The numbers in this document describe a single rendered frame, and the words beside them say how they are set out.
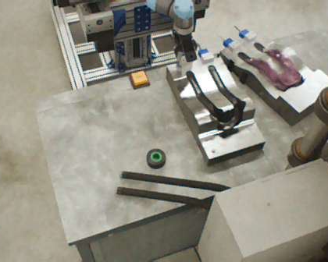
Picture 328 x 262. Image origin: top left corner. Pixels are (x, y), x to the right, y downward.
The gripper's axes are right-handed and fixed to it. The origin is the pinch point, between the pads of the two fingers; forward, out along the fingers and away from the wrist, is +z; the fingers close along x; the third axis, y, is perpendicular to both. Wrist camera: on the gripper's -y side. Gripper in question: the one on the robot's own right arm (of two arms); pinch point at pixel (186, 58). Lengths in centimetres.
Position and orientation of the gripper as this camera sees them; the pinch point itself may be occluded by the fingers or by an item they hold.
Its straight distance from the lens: 193.9
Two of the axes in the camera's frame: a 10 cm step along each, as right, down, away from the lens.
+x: -9.4, 3.4, -0.8
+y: -3.4, -8.6, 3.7
